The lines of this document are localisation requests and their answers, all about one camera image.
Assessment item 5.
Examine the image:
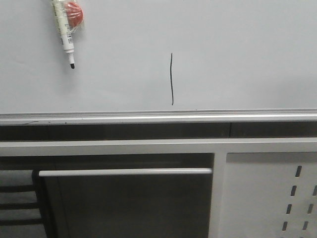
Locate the grey panel with white rail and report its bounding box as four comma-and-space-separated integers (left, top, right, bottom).
39, 168, 212, 238

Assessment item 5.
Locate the red round magnet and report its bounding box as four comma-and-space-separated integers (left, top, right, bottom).
63, 1, 84, 28

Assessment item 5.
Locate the black slatted chair back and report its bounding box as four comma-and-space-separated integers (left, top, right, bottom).
0, 170, 54, 238

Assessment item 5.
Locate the white perforated metal panel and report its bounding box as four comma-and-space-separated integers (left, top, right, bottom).
219, 152, 317, 238

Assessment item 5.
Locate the white whiteboard with aluminium tray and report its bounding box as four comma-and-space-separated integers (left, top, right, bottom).
0, 0, 317, 125

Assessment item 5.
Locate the white whiteboard marker pen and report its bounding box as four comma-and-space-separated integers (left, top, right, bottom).
51, 0, 75, 69

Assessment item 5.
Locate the white metal frame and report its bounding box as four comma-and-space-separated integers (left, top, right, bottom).
0, 138, 317, 238

